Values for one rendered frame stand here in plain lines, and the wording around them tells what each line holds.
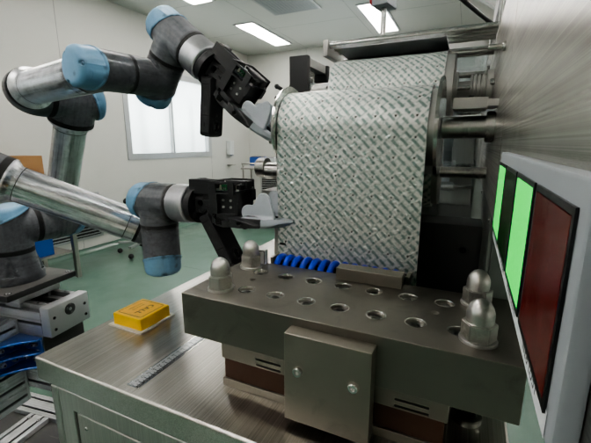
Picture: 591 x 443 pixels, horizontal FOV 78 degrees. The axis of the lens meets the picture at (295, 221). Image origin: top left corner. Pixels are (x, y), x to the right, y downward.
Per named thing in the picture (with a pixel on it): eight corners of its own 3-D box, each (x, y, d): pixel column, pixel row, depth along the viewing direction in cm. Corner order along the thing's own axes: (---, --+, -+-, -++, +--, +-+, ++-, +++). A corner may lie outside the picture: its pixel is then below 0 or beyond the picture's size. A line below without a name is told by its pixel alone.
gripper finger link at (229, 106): (248, 120, 65) (217, 90, 67) (244, 127, 65) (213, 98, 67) (262, 123, 69) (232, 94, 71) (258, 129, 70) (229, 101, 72)
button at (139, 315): (143, 308, 73) (142, 297, 73) (170, 315, 70) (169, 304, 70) (113, 324, 67) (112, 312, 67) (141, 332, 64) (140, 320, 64)
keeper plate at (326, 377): (291, 406, 45) (291, 324, 42) (372, 433, 41) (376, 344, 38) (281, 420, 43) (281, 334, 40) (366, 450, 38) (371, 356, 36)
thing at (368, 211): (279, 260, 65) (278, 156, 61) (416, 281, 56) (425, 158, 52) (278, 261, 65) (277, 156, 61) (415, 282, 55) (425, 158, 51)
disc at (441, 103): (437, 173, 64) (445, 83, 60) (441, 173, 63) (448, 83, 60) (429, 180, 50) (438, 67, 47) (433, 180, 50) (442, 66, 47)
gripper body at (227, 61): (253, 77, 64) (208, 37, 66) (229, 118, 68) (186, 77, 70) (273, 83, 71) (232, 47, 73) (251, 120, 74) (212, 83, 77)
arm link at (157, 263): (179, 260, 86) (176, 214, 84) (185, 276, 76) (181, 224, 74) (143, 265, 83) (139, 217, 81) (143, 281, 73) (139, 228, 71)
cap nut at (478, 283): (460, 295, 48) (463, 263, 47) (492, 301, 46) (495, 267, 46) (459, 307, 45) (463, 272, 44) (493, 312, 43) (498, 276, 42)
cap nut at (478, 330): (458, 328, 40) (463, 289, 39) (496, 335, 38) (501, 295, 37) (457, 344, 36) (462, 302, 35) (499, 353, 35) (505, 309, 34)
